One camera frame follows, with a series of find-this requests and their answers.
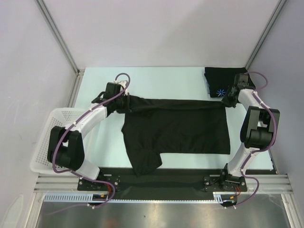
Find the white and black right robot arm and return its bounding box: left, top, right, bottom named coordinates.
left=219, top=73, right=280, bottom=191

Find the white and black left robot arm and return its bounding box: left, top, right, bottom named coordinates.
left=47, top=80, right=130, bottom=190

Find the folded black t shirt with logo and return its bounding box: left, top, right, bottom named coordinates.
left=204, top=67, right=247, bottom=98

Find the white plastic basket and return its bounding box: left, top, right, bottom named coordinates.
left=30, top=107, right=99, bottom=180

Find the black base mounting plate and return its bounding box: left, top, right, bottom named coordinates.
left=77, top=166, right=248, bottom=200

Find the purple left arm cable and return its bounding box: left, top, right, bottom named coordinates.
left=46, top=72, right=131, bottom=212

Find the right vertical aluminium post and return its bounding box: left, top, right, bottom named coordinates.
left=245, top=0, right=288, bottom=69

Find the vertical aluminium post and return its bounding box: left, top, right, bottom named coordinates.
left=35, top=0, right=79, bottom=75
left=245, top=0, right=288, bottom=69

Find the white slotted cable duct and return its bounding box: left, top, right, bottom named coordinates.
left=44, top=192, right=237, bottom=203

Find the aluminium frame rail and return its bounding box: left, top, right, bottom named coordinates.
left=34, top=174, right=293, bottom=194

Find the left vertical aluminium post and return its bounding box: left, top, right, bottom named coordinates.
left=35, top=0, right=79, bottom=75

